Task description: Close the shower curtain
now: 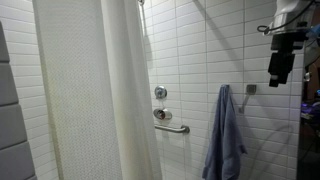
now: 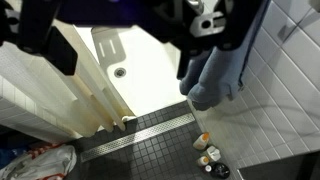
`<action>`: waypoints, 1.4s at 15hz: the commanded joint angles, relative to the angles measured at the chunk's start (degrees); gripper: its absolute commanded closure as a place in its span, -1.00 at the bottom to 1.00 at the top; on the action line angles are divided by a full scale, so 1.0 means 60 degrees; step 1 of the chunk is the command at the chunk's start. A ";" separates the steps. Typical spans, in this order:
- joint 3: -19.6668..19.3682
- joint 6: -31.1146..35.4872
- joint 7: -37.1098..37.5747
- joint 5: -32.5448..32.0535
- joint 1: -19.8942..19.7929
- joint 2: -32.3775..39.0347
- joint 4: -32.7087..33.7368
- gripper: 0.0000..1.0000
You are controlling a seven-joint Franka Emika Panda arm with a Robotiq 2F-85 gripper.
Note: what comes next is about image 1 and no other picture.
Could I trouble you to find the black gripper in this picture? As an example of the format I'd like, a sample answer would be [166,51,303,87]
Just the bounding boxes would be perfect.
[268,22,309,88]

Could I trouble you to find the white shower curtain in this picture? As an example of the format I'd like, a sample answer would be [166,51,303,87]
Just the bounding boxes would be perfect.
[32,0,164,180]

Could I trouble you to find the round chrome shower valve knob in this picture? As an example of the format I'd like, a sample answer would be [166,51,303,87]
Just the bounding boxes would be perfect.
[153,85,168,100]

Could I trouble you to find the chrome shower head pipe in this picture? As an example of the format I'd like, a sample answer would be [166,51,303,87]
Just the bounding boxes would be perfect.
[137,0,148,36]

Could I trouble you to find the round metal door knob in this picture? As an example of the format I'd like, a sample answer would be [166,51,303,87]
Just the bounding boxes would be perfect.
[303,71,313,83]

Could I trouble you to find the brown wooden door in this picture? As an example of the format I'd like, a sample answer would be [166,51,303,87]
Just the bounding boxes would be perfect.
[304,61,320,101]

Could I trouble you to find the dark table with clutter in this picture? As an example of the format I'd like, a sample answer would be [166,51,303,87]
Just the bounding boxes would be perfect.
[299,99,320,128]

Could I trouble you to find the blue hanging towel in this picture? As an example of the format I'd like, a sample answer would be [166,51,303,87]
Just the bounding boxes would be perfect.
[201,84,248,180]

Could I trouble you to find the grey segmented padded panel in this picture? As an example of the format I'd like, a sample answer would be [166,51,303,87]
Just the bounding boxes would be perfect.
[0,20,38,180]

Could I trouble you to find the metal wall towel hook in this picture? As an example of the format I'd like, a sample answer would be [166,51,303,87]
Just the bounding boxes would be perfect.
[238,84,258,114]

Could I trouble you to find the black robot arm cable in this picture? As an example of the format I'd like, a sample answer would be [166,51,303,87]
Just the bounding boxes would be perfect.
[256,0,316,36]

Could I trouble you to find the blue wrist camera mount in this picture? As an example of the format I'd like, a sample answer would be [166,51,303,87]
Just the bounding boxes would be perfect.
[308,24,320,38]

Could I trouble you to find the metal wall grab bar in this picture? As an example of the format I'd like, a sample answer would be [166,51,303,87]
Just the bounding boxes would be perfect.
[153,123,191,135]

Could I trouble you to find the chrome shower lever handle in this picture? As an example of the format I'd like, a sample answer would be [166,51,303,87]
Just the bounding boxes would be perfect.
[152,107,173,121]

